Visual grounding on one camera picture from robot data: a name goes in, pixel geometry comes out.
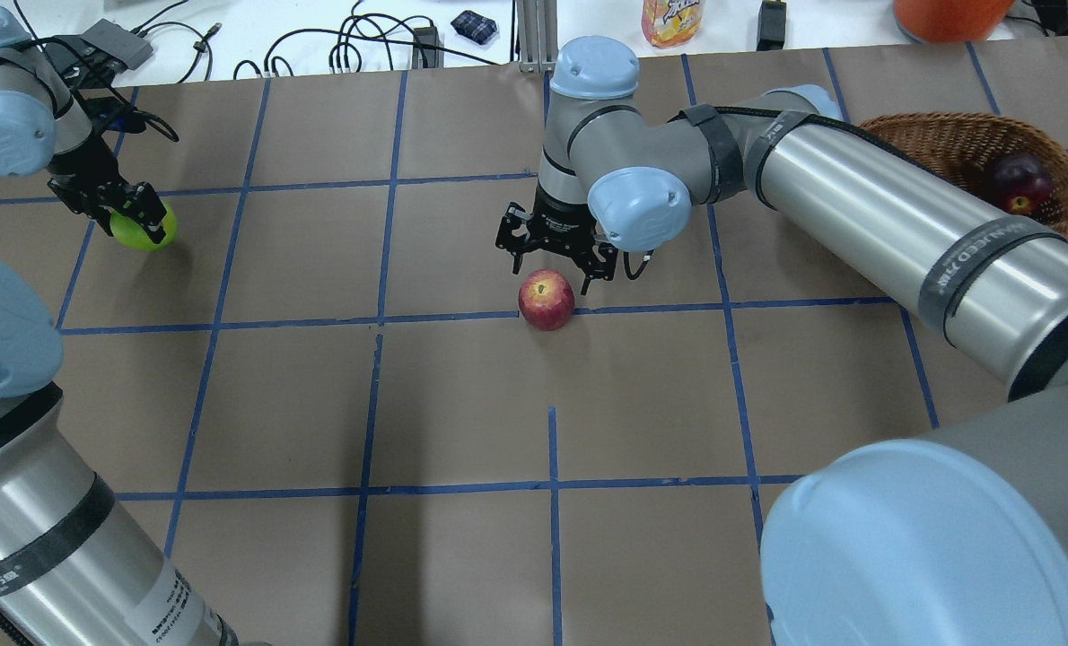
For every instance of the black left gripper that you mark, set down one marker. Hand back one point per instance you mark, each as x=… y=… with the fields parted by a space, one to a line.
x=83 y=173

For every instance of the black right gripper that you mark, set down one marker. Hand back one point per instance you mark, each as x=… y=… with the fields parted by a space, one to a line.
x=559 y=219

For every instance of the green apple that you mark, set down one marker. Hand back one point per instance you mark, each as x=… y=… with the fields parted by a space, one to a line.
x=129 y=234

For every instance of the red yellow apple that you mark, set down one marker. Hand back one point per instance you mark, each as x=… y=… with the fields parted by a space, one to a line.
x=546 y=300

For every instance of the dark red apple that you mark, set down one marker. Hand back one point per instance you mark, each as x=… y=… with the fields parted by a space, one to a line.
x=1017 y=183

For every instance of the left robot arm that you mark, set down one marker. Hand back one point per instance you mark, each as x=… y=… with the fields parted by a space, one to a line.
x=75 y=568

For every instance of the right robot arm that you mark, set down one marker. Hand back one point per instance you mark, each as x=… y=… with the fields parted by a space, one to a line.
x=958 y=536

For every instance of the wicker basket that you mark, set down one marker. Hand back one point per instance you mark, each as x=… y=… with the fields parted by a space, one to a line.
x=961 y=147

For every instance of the grey usb hub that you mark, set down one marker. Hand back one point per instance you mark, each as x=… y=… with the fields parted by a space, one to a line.
x=126 y=50

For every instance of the orange drink bottle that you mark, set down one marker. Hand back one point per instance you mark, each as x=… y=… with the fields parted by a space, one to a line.
x=667 y=24

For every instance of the black power adapter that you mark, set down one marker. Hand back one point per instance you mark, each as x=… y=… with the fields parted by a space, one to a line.
x=771 y=25

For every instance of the orange round object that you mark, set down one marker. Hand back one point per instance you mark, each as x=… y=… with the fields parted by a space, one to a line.
x=949 y=21

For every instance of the aluminium frame post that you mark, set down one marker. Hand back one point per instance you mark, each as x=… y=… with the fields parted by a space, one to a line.
x=536 y=35

